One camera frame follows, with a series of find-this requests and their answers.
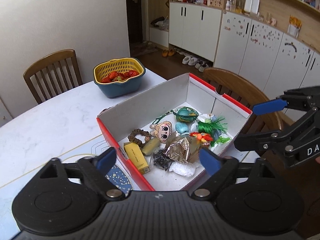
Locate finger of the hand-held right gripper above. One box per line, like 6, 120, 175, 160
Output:
252, 86, 320, 116
234, 130, 298, 153

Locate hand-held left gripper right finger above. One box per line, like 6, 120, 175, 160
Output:
190, 147, 291, 201

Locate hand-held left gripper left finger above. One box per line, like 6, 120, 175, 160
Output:
31, 147, 125, 201

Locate plastic bag of packets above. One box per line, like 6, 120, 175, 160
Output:
200, 114, 231, 148

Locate orange toy figure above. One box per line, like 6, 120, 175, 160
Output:
190, 132, 214, 145

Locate clear plastic wrap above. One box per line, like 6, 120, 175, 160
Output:
169, 161, 196, 178

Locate brown foil snack bag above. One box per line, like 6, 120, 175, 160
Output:
166, 135, 204, 164

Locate small yellow box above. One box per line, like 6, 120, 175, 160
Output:
124, 141, 151, 175

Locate brown bead bracelet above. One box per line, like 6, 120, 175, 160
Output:
127, 129, 152, 147

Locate olive yellow pouch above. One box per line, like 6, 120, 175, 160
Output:
141, 138, 160, 155

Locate bag of black beads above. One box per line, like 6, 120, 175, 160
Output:
152, 149, 173, 172

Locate cartoon face keychain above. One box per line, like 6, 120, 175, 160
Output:
149, 120, 173, 144

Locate red cardboard box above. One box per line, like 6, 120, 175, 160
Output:
96, 72, 253, 192

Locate blue printed table mat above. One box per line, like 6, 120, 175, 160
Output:
0, 132, 155, 230

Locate curved-back wooden chair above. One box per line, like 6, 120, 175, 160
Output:
202, 67, 295, 160

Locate yellow and blue strainer basket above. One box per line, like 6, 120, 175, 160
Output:
93, 58, 146, 99

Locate pile of strawberries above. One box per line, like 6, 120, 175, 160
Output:
101, 70, 140, 83

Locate yellow printed bag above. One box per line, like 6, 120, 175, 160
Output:
287, 16, 302, 38

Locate slatted wooden chair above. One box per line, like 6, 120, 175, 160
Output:
23, 49, 83, 105

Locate brown door mat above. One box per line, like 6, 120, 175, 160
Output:
130, 42, 158, 57

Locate dark door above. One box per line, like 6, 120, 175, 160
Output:
125, 0, 149, 50

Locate white wall cabinet unit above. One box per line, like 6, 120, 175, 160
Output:
147, 0, 320, 110

